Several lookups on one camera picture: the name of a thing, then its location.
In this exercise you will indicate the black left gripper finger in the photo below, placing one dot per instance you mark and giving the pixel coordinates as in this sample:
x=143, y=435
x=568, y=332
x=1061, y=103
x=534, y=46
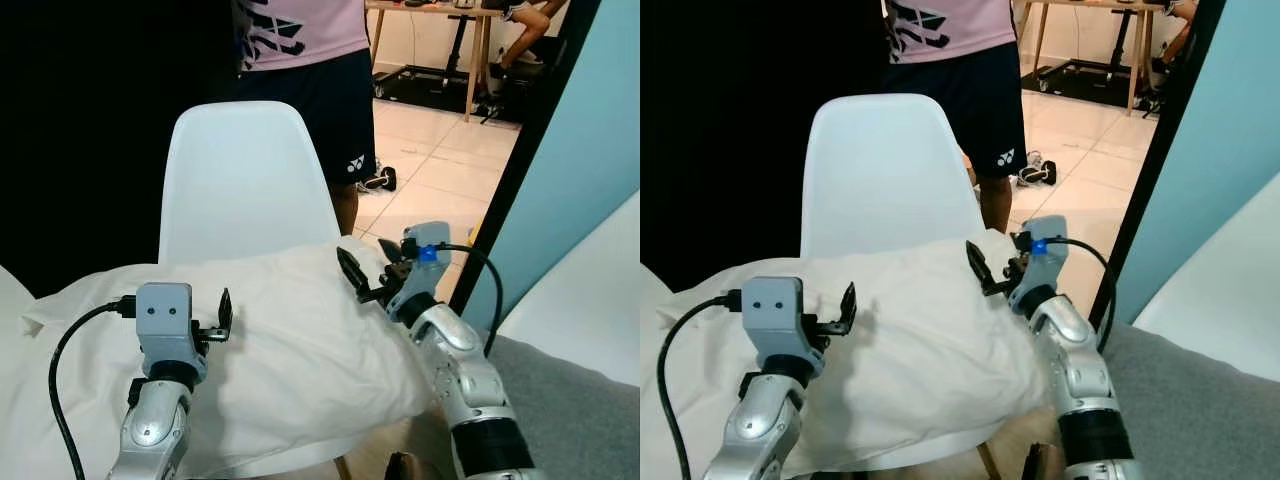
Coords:
x=850, y=305
x=226, y=312

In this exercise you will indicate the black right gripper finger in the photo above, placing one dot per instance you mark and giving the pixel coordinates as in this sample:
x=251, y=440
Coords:
x=352, y=273
x=979, y=266
x=392, y=251
x=1019, y=241

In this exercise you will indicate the plain white pillow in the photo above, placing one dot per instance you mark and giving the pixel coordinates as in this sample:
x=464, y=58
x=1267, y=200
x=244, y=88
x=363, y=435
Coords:
x=920, y=360
x=290, y=360

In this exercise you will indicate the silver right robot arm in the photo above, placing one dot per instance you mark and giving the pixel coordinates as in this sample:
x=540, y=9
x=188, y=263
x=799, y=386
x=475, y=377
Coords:
x=470, y=385
x=1085, y=375

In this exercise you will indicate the black and white shoe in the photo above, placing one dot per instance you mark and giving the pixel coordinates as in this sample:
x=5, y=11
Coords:
x=1038, y=173
x=380, y=180

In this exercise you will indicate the person in pink shirt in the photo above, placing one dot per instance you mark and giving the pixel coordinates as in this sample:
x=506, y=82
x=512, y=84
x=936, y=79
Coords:
x=960, y=90
x=320, y=90

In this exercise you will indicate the black treadmill base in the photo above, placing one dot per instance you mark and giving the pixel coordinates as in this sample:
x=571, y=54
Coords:
x=420, y=85
x=1085, y=80

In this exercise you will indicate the wooden table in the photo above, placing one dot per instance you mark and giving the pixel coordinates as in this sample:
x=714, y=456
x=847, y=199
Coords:
x=1135, y=60
x=472, y=60

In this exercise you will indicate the black door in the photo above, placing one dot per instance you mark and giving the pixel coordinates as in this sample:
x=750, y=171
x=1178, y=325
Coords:
x=720, y=130
x=90, y=130

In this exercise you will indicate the grey fabric sofa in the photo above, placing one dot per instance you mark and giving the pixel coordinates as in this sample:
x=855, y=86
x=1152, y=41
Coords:
x=570, y=425
x=1210, y=420

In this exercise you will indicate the seated person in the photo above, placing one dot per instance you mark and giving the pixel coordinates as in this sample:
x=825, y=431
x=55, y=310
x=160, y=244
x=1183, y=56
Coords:
x=1178, y=35
x=525, y=35

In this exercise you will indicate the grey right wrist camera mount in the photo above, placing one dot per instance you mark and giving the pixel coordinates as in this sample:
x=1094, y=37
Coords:
x=1045, y=262
x=425, y=275

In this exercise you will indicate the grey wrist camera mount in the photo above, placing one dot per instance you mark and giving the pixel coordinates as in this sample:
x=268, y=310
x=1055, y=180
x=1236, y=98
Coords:
x=425, y=275
x=772, y=315
x=165, y=320
x=1045, y=262

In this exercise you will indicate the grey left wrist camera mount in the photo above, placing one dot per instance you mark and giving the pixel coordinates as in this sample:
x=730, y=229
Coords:
x=165, y=320
x=772, y=315

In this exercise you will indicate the black door frame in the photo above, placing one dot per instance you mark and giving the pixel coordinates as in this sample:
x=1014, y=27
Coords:
x=1165, y=150
x=530, y=150

